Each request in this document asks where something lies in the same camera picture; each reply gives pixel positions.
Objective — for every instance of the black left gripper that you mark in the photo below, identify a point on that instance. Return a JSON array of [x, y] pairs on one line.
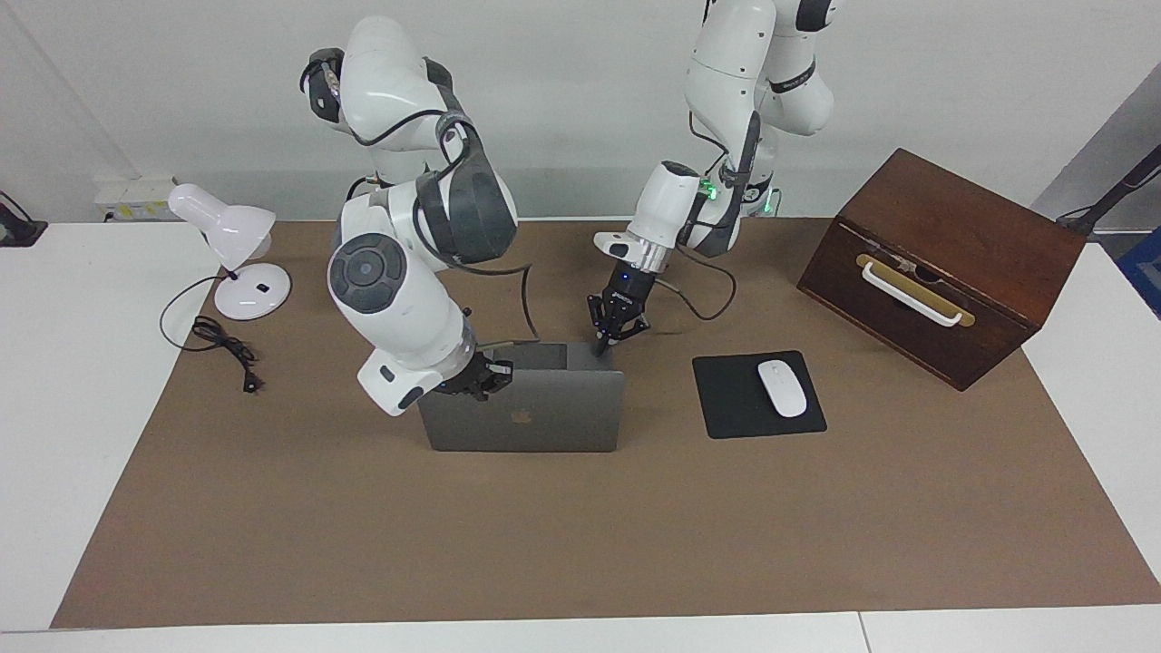
[[624, 295]]

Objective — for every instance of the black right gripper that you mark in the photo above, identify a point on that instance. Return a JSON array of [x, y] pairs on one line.
[[467, 379]]

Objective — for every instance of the silver grey laptop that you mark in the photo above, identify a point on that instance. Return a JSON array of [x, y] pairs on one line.
[[544, 408]]

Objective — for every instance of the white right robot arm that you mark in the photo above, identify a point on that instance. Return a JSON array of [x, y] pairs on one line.
[[399, 299]]

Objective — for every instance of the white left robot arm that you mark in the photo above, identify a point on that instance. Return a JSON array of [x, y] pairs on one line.
[[726, 73]]

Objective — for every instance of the black mouse pad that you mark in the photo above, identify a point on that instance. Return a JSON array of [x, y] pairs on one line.
[[726, 399]]

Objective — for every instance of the white computer mouse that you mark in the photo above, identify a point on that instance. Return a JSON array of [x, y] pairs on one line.
[[782, 390]]

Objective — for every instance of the brown table mat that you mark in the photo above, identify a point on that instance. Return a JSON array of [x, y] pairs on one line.
[[635, 544]]

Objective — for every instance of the white desk lamp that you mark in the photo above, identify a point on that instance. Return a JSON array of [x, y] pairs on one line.
[[240, 299]]

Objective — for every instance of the dark brown wooden box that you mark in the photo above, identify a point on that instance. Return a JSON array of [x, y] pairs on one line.
[[961, 218]]

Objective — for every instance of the white power strip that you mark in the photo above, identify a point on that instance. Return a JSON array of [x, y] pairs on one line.
[[136, 195]]

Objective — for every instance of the black stand base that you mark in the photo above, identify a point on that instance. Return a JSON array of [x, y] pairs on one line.
[[18, 234]]

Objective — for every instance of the black stand pole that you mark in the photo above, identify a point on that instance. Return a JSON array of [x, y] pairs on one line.
[[1116, 190]]

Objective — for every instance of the blue crate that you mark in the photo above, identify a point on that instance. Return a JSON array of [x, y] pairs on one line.
[[1147, 272]]

